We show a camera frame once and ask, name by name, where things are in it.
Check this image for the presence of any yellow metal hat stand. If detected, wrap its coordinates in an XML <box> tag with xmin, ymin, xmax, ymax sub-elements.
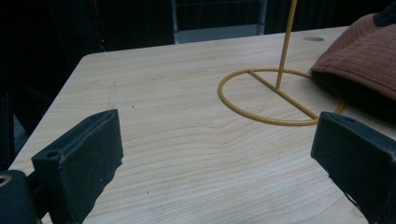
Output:
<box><xmin>218</xmin><ymin>0</ymin><xmax>346</xmax><ymax>127</ymax></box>

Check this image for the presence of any brown quilted hat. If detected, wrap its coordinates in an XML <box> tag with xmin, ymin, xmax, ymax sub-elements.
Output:
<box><xmin>310</xmin><ymin>2</ymin><xmax>396</xmax><ymax>125</ymax></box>

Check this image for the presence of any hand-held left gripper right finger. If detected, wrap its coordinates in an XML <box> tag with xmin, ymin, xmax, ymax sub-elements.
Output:
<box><xmin>310</xmin><ymin>111</ymin><xmax>396</xmax><ymax>224</ymax></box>

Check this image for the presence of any dark round table hole cover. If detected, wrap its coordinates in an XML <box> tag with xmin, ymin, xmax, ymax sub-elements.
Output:
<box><xmin>302</xmin><ymin>35</ymin><xmax>325</xmax><ymax>43</ymax></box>

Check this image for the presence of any grey metal frame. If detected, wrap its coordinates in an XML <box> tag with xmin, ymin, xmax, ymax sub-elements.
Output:
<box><xmin>170</xmin><ymin>0</ymin><xmax>269</xmax><ymax>45</ymax></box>

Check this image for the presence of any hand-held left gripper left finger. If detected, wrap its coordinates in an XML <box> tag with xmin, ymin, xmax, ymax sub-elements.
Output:
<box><xmin>31</xmin><ymin>108</ymin><xmax>124</xmax><ymax>224</ymax></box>

